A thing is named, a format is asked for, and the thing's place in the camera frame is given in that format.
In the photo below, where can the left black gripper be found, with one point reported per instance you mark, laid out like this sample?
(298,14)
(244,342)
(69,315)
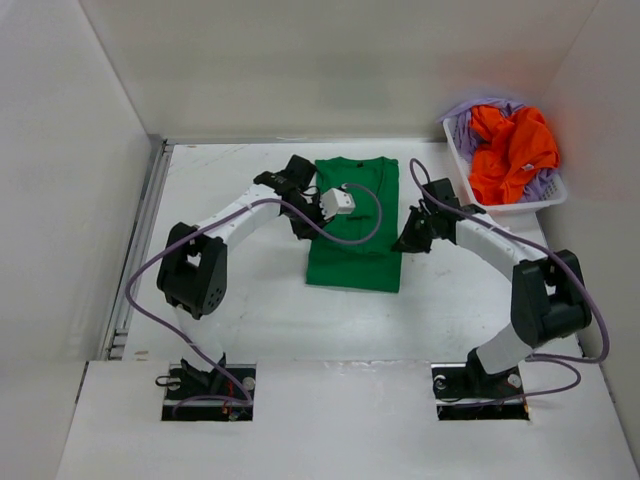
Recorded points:
(305,232)

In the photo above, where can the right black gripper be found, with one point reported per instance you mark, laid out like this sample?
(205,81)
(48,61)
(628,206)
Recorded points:
(408,242)

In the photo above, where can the green t shirt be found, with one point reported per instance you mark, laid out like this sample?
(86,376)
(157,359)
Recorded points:
(372,265)

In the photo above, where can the orange t shirt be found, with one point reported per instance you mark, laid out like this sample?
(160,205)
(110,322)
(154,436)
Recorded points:
(515,155)

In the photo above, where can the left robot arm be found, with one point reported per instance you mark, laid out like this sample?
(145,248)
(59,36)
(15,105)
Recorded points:
(193,278)

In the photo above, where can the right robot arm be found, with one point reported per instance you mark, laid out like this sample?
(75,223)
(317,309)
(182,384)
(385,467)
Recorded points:
(546,300)

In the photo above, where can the lavender t shirt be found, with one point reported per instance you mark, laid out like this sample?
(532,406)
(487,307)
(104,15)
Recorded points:
(465,130)

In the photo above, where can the white plastic laundry basket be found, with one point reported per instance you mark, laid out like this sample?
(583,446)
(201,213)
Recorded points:
(458,170)

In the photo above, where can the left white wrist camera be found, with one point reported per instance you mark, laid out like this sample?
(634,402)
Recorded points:
(336,201)

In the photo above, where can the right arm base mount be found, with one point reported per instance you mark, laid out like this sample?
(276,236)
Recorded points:
(465,396)

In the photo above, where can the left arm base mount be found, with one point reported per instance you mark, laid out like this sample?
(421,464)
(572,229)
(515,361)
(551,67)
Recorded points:
(194,395)

